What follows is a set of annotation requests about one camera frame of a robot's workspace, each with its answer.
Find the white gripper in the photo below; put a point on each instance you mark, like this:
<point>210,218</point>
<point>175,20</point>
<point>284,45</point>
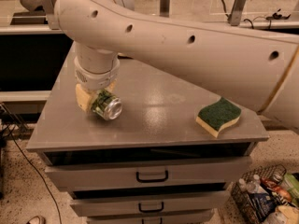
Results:
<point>97,79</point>

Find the green soda can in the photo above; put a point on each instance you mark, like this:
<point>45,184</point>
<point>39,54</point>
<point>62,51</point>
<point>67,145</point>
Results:
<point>107,105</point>

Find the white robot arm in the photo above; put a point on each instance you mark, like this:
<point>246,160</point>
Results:
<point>256,69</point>

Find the grey drawer cabinet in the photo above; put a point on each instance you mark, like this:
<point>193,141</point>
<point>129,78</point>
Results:
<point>95,161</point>

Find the green and yellow sponge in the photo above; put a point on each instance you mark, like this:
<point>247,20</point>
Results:
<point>218,116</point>

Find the shoe tip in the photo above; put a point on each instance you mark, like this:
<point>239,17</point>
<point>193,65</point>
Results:
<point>36,220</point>

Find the clear plastic water bottle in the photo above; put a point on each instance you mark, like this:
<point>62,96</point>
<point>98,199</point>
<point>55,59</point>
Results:
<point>254,185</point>

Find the blue snack bag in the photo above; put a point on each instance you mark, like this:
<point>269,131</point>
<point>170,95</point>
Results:
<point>263,205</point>

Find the red snack package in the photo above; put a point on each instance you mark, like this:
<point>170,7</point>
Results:
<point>276,188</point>

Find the green snack package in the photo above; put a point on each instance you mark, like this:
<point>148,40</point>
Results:
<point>291,184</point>

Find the yellow snack bag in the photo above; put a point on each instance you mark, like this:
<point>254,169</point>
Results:
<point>290,215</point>

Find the top drawer black handle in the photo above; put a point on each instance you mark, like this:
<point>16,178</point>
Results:
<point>142,177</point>

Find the drawer black handle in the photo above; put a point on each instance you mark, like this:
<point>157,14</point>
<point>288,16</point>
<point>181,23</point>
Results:
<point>150,207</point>
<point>155,220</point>
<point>142,177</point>

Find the left metal bracket post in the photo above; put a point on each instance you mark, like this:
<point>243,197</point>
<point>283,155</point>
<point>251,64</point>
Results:
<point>48,6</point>

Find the metal bracket post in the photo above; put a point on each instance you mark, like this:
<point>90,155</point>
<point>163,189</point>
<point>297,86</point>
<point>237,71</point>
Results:
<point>48,6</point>
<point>234,18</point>
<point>164,8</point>

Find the middle metal bracket post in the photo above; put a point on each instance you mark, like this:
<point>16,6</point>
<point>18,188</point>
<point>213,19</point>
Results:
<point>164,8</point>

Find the middle drawer black handle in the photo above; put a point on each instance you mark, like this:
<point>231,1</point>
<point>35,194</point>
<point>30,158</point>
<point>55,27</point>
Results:
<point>150,207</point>

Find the bottom drawer black handle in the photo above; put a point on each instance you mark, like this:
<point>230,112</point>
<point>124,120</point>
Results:
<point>155,220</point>

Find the right metal bracket post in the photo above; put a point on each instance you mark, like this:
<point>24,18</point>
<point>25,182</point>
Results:
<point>234,18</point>

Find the wire basket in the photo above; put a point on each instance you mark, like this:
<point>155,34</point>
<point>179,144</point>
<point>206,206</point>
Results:
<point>244,201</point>

